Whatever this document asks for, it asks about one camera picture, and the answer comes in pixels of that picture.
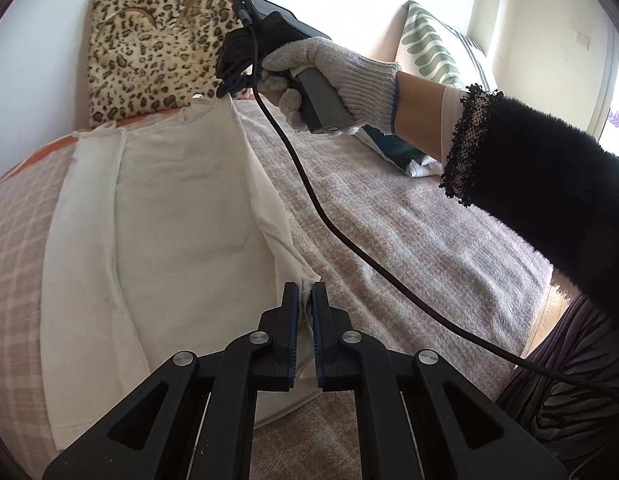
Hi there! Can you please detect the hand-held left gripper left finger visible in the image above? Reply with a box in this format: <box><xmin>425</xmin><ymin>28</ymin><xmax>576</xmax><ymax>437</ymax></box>
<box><xmin>42</xmin><ymin>282</ymin><xmax>300</xmax><ymax>480</ymax></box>

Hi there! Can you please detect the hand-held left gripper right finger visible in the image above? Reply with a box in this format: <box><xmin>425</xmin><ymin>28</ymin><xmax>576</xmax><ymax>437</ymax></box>
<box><xmin>311</xmin><ymin>281</ymin><xmax>577</xmax><ymax>480</ymax></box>

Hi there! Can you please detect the white camisole top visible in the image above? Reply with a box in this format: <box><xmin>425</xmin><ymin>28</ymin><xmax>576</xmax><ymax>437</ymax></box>
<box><xmin>40</xmin><ymin>94</ymin><xmax>321</xmax><ymax>430</ymax></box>

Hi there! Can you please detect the person's right forearm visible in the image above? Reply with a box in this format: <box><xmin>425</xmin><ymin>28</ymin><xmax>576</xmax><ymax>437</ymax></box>
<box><xmin>392</xmin><ymin>71</ymin><xmax>619</xmax><ymax>314</ymax></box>

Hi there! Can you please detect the person's right hand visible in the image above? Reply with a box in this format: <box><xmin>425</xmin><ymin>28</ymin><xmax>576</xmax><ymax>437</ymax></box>
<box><xmin>260</xmin><ymin>37</ymin><xmax>401</xmax><ymax>136</ymax></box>

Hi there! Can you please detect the leopard print cushion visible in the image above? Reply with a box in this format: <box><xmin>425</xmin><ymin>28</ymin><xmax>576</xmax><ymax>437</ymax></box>
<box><xmin>86</xmin><ymin>0</ymin><xmax>249</xmax><ymax>129</ymax></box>

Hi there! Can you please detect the beige checked blanket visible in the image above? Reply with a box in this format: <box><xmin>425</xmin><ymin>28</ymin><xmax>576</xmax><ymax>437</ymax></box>
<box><xmin>0</xmin><ymin>97</ymin><xmax>555</xmax><ymax>480</ymax></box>

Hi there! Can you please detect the green and white patterned pillow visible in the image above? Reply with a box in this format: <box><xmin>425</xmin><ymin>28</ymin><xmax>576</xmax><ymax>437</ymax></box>
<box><xmin>395</xmin><ymin>0</ymin><xmax>498</xmax><ymax>93</ymax></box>

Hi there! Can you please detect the dark green folded cloth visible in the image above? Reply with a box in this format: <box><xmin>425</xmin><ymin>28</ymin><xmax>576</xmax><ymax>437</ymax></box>
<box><xmin>360</xmin><ymin>125</ymin><xmax>443</xmax><ymax>179</ymax></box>

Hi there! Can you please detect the person's dark striped skirt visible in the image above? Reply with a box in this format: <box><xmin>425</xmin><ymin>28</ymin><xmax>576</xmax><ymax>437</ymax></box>
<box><xmin>494</xmin><ymin>292</ymin><xmax>619</xmax><ymax>480</ymax></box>

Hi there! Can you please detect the black cable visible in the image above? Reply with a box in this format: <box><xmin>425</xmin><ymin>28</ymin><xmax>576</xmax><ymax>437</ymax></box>
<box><xmin>233</xmin><ymin>0</ymin><xmax>619</xmax><ymax>395</ymax></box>

